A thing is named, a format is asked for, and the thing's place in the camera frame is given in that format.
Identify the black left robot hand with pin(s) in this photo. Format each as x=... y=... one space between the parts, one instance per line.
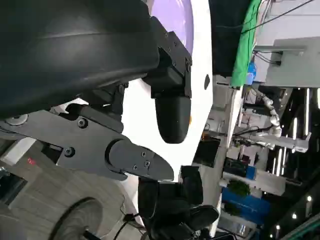
x=75 y=50

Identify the green plant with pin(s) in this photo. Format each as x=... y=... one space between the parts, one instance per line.
x=238 y=188

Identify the black monitor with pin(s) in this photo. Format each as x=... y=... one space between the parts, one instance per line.
x=207 y=153

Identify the lilac plate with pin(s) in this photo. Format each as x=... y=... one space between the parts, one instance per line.
x=172 y=17

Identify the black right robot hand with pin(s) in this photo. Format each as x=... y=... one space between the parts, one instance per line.
x=172 y=202

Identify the black hanging cloth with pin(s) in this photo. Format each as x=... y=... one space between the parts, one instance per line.
x=222 y=37

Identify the green cloth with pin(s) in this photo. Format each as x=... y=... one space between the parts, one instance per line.
x=246 y=42

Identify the black round table grommet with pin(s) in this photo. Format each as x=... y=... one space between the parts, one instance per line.
x=206 y=81

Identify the aluminium profile bar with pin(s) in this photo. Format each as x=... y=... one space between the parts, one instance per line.
x=285 y=143

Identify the blue box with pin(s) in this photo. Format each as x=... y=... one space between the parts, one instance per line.
x=245 y=205

